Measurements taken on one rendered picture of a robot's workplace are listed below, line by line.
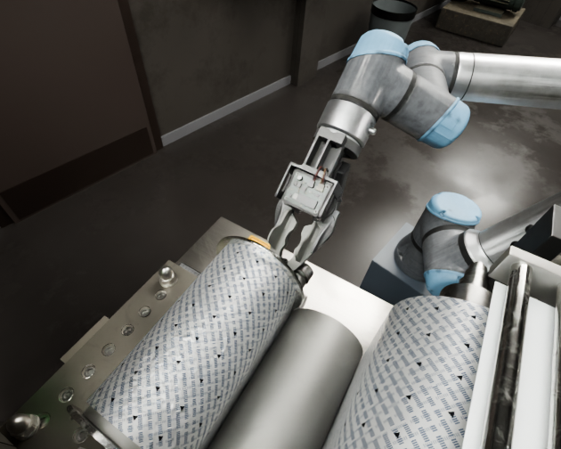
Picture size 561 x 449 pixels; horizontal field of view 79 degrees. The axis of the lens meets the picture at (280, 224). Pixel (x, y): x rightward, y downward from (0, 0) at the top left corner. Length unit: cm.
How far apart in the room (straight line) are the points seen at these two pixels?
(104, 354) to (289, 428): 41
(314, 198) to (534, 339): 27
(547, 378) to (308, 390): 25
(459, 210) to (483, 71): 33
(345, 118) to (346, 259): 167
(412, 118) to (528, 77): 22
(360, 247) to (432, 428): 192
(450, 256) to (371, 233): 151
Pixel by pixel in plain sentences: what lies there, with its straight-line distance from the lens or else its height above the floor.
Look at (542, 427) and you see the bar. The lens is 30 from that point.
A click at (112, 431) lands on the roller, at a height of 131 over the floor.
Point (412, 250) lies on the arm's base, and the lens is 97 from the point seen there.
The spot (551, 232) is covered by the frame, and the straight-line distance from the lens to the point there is 42.
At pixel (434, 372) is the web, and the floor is 140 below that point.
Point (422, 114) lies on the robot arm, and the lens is 54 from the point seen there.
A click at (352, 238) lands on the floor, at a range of 221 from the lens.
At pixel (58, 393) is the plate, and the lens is 74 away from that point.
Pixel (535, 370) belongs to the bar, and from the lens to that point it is 32.
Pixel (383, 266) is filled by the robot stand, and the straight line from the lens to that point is 99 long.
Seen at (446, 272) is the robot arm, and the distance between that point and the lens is 78.
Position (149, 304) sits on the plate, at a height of 103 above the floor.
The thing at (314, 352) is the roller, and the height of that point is 123.
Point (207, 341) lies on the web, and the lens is 40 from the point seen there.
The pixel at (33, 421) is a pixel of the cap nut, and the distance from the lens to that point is 73.
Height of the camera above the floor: 168
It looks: 50 degrees down
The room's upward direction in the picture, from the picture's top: 6 degrees clockwise
